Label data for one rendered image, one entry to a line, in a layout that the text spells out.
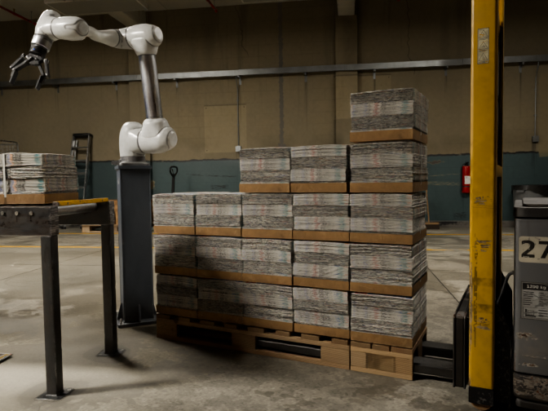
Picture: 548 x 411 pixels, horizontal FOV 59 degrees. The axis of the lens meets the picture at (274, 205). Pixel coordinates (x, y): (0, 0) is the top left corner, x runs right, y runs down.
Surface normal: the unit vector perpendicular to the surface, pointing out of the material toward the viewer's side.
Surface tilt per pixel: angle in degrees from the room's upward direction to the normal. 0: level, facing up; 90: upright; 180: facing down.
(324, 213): 89
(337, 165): 90
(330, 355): 90
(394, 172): 90
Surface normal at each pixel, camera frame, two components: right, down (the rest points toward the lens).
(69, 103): -0.15, 0.05
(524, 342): -0.45, 0.05
